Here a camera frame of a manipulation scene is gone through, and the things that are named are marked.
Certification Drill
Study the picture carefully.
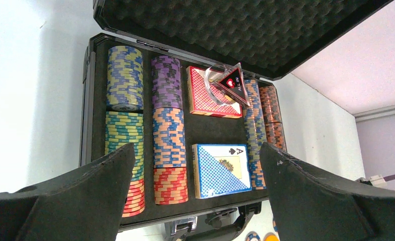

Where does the blue playing card box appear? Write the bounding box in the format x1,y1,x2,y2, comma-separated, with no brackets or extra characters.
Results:
192,144,252,199

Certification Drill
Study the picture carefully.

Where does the right blue tan chip stack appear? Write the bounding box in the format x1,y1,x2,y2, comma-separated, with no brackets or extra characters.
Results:
243,79,267,190

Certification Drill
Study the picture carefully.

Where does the poker chip near disc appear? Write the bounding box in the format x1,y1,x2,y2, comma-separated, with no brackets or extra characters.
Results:
245,231,261,241

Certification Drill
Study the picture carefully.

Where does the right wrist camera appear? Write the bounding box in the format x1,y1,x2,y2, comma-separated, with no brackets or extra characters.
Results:
356,175,387,188

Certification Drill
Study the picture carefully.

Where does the red chip stack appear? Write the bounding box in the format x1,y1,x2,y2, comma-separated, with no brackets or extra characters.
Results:
153,167,189,205
122,179,145,217

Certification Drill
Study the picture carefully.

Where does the left red chip stack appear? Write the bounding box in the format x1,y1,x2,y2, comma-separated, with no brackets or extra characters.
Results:
122,179,145,217

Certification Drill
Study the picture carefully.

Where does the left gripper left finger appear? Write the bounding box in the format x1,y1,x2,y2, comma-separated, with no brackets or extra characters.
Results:
0,144,136,240

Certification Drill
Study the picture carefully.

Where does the clear round disc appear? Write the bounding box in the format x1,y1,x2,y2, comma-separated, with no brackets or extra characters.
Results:
203,63,236,106

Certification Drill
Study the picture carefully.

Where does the red playing card box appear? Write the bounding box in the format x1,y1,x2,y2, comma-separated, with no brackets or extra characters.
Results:
186,66,242,119

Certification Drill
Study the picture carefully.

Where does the orange blue chip stack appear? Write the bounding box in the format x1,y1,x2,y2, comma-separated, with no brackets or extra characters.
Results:
152,107,187,168

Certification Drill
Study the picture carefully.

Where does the purple chip stack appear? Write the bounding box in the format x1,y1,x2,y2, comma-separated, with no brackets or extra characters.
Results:
151,55,183,109

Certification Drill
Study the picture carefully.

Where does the black poker set case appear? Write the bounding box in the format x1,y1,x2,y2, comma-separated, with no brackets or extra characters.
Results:
79,0,394,241

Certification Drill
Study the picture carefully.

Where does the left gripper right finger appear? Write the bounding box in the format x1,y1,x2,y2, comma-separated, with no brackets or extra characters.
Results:
260,143,395,240

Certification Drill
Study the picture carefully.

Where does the brown chip stack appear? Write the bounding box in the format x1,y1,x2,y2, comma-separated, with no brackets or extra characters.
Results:
259,84,287,151

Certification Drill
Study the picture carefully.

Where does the triangular dealer button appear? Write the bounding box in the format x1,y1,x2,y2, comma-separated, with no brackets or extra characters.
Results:
219,62,250,107

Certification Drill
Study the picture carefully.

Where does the orange round button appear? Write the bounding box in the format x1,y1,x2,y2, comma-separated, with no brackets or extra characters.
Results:
263,232,280,241

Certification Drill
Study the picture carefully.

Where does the teal green chip stack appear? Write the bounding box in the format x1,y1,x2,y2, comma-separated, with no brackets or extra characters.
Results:
104,111,144,183

